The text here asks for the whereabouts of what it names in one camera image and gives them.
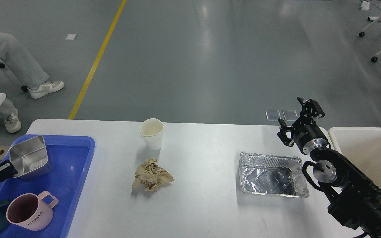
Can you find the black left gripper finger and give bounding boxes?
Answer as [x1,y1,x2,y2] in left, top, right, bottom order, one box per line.
[0,160,16,175]
[0,172,18,185]

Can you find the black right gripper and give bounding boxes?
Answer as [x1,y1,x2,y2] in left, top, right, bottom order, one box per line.
[277,97,329,155]

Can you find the stainless steel rectangular container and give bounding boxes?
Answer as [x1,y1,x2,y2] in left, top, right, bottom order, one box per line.
[9,135,52,182]

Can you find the pink mug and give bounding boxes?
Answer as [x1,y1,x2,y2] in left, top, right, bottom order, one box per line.
[6,191,59,231]

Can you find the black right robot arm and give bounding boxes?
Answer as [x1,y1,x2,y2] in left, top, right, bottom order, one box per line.
[277,97,381,238]

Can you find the clear floor plate right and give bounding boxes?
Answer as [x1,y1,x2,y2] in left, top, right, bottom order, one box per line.
[282,110,299,121]

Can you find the clear floor plate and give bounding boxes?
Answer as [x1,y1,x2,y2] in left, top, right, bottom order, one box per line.
[282,110,299,121]
[265,110,281,121]

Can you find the clear floor plate left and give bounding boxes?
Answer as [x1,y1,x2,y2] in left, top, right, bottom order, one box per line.
[265,110,281,121]

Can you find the aluminium foil tray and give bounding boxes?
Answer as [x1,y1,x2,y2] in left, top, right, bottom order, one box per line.
[238,151,310,198]

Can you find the blue plastic tray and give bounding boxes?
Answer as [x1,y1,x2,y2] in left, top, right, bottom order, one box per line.
[0,135,95,238]

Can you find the white plastic bin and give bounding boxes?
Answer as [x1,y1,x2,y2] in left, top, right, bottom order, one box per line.
[328,127,381,189]

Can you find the white sneaker far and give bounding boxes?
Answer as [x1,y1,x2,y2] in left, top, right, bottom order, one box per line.
[28,80,65,99]

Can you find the person's legs in jeans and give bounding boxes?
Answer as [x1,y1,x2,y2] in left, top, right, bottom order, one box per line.
[0,31,49,119]

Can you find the crumpled brown paper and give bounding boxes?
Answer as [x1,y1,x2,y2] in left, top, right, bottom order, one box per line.
[132,158,174,191]

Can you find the white paper cup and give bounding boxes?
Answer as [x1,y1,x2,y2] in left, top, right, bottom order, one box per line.
[140,118,164,150]

